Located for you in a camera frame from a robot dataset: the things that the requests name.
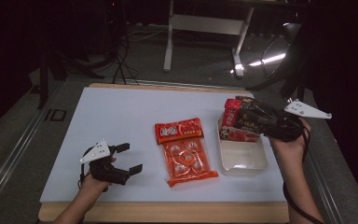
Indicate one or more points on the metal floor rail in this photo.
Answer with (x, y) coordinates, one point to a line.
(15, 140)
(323, 174)

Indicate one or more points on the orange transparent food packet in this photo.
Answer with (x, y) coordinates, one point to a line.
(185, 152)

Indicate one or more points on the red and black food packet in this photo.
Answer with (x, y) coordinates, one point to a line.
(239, 124)

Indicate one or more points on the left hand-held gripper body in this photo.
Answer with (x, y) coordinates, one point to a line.
(104, 168)

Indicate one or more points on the person's left hand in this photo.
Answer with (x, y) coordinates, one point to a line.
(94, 183)

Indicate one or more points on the white divided food tray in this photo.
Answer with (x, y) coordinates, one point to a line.
(242, 158)

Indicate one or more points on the person's right hand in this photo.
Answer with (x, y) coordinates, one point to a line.
(290, 147)

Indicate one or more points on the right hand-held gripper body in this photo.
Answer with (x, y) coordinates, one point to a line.
(292, 127)

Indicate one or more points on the black metal stand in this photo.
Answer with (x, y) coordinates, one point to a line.
(43, 81)

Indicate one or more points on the white table mat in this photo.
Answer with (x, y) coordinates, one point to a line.
(130, 109)

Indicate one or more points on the white desk frame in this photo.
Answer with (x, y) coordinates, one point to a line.
(205, 25)

